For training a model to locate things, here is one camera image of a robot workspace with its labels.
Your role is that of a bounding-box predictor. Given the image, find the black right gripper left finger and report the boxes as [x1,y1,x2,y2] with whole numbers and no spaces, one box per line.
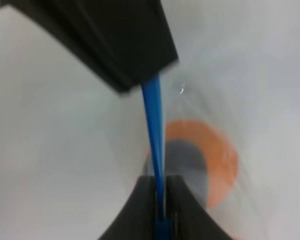
[10,0,178,93]

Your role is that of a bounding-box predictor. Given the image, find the clear blue-zip file bag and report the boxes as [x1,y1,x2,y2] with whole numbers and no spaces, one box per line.
[142,69,300,240]

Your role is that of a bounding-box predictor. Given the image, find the orange fruit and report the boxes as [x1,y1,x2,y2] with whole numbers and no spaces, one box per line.
[165,120,239,209]

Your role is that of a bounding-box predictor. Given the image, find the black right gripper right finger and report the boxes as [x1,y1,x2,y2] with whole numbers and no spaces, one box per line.
[100,175,231,240]

